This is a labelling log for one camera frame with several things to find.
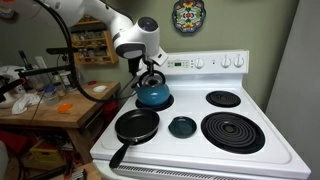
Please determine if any small white dish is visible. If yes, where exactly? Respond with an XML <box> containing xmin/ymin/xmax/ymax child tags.
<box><xmin>92</xmin><ymin>84</ymin><xmax>109</xmax><ymax>94</ymax></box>

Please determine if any yellow plastic crate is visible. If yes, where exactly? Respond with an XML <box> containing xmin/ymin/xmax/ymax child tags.
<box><xmin>22</xmin><ymin>142</ymin><xmax>66</xmax><ymax>171</ymax></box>

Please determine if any colourful decorative wall plate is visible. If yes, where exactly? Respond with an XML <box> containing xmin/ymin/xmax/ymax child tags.
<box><xmin>171</xmin><ymin>0</ymin><xmax>207</xmax><ymax>34</ymax></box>

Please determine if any red container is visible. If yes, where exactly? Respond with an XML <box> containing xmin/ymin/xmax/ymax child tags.
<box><xmin>101</xmin><ymin>99</ymin><xmax>120</xmax><ymax>123</ymax></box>

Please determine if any white labelled jar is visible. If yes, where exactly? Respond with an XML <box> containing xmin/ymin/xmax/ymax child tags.
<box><xmin>59</xmin><ymin>70</ymin><xmax>77</xmax><ymax>91</ymax></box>

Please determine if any wooden butcher block table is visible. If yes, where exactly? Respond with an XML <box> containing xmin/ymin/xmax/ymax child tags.
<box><xmin>0</xmin><ymin>81</ymin><xmax>121</xmax><ymax>165</ymax></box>

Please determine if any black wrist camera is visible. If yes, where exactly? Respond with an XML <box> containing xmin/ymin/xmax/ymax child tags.
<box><xmin>127</xmin><ymin>57</ymin><xmax>142</xmax><ymax>79</ymax></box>

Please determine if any white crumpled cloth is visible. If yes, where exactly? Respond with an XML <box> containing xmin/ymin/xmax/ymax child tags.
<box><xmin>11</xmin><ymin>92</ymin><xmax>43</xmax><ymax>116</ymax></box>

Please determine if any blue teapot with black handle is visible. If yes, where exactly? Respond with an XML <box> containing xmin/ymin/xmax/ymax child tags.
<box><xmin>132</xmin><ymin>69</ymin><xmax>171</xmax><ymax>108</ymax></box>

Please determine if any black frying pan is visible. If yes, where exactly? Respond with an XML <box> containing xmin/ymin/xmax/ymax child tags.
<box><xmin>108</xmin><ymin>108</ymin><xmax>161</xmax><ymax>169</ymax></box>

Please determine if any small dark blue dish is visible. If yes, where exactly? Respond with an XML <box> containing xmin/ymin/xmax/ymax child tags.
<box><xmin>167</xmin><ymin>115</ymin><xmax>198</xmax><ymax>140</ymax></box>

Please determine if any white stove knob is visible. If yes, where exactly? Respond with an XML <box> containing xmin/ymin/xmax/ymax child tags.
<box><xmin>193</xmin><ymin>57</ymin><xmax>206</xmax><ymax>70</ymax></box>
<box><xmin>233</xmin><ymin>55</ymin><xmax>245</xmax><ymax>69</ymax></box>
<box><xmin>220</xmin><ymin>55</ymin><xmax>232</xmax><ymax>69</ymax></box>

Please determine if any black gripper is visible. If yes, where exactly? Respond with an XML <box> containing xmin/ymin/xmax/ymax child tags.
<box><xmin>143</xmin><ymin>57</ymin><xmax>157</xmax><ymax>76</ymax></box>

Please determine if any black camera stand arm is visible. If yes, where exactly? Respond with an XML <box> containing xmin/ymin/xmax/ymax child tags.
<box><xmin>14</xmin><ymin>46</ymin><xmax>80</xmax><ymax>78</ymax></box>

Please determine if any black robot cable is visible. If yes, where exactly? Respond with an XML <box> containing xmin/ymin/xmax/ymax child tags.
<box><xmin>33</xmin><ymin>0</ymin><xmax>142</xmax><ymax>103</ymax></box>

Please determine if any white electric stove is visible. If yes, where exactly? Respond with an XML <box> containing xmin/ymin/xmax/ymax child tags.
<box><xmin>89</xmin><ymin>49</ymin><xmax>313</xmax><ymax>180</ymax></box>

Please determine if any small orange object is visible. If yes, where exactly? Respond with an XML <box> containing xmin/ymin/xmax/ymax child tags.
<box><xmin>56</xmin><ymin>102</ymin><xmax>74</xmax><ymax>114</ymax></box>

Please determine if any glass jar with blue lid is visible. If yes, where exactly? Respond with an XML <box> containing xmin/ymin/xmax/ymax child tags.
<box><xmin>41</xmin><ymin>83</ymin><xmax>61</xmax><ymax>106</ymax></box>

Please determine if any wooden spice rack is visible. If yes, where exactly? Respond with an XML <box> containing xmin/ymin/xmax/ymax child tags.
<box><xmin>69</xmin><ymin>14</ymin><xmax>120</xmax><ymax>66</ymax></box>

